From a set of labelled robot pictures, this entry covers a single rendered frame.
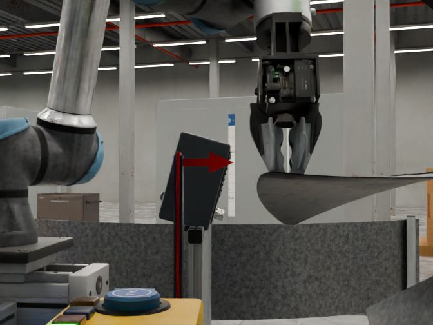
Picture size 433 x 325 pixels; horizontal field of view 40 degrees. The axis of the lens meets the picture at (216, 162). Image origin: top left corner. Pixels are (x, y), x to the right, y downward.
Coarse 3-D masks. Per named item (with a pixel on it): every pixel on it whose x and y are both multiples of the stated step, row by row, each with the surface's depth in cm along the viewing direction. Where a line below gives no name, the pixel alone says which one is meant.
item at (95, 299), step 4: (80, 296) 44; (84, 296) 44; (88, 296) 44; (92, 296) 44; (96, 296) 44; (72, 300) 42; (76, 300) 42; (80, 300) 42; (84, 300) 42; (88, 300) 42; (92, 300) 42; (96, 300) 43; (72, 304) 42; (76, 304) 42; (80, 304) 42; (84, 304) 42; (88, 304) 42; (92, 304) 42; (96, 304) 43
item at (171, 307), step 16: (160, 304) 44; (176, 304) 44; (192, 304) 44; (96, 320) 39; (112, 320) 39; (128, 320) 39; (144, 320) 39; (160, 320) 39; (176, 320) 39; (192, 320) 39
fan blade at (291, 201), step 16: (272, 176) 63; (288, 176) 63; (304, 176) 63; (320, 176) 63; (336, 176) 63; (400, 176) 64; (416, 176) 64; (432, 176) 64; (272, 192) 70; (288, 192) 70; (304, 192) 71; (320, 192) 72; (336, 192) 73; (352, 192) 74; (368, 192) 76; (272, 208) 77; (288, 208) 77; (304, 208) 78; (320, 208) 80; (288, 224) 83
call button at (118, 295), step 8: (120, 288) 44; (128, 288) 44; (136, 288) 44; (144, 288) 44; (104, 296) 42; (112, 296) 42; (120, 296) 42; (128, 296) 42; (136, 296) 42; (144, 296) 42; (152, 296) 42; (104, 304) 42; (112, 304) 41; (120, 304) 41; (128, 304) 41; (136, 304) 41; (144, 304) 41; (152, 304) 42
